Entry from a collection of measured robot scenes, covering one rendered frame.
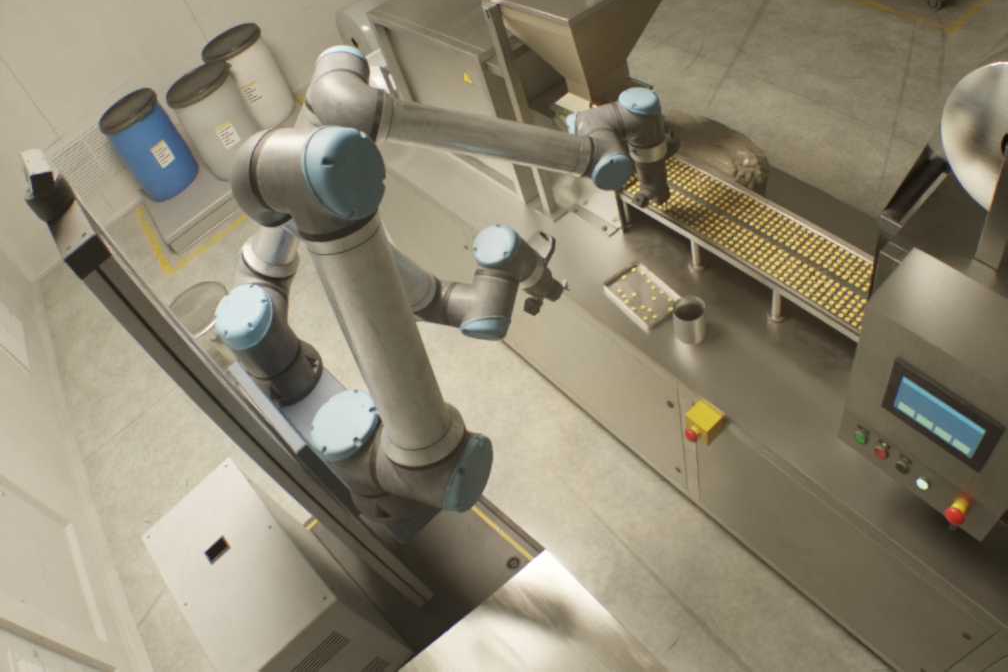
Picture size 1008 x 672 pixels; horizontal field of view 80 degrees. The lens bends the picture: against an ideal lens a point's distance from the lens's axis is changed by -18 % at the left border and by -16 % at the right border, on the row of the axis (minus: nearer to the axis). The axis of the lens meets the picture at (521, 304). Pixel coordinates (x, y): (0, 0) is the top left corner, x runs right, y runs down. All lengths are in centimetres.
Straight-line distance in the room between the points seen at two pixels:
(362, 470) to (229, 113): 316
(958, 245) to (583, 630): 107
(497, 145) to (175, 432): 245
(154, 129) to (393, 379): 358
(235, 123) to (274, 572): 303
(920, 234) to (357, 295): 92
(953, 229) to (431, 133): 97
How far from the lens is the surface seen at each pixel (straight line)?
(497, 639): 163
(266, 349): 170
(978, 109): 115
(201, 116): 423
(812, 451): 163
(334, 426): 135
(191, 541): 194
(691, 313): 181
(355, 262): 97
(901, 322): 109
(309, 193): 90
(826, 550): 185
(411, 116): 138
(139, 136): 450
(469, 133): 141
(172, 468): 338
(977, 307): 114
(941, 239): 129
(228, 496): 193
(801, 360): 175
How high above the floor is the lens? 222
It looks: 47 degrees down
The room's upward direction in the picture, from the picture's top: 20 degrees counter-clockwise
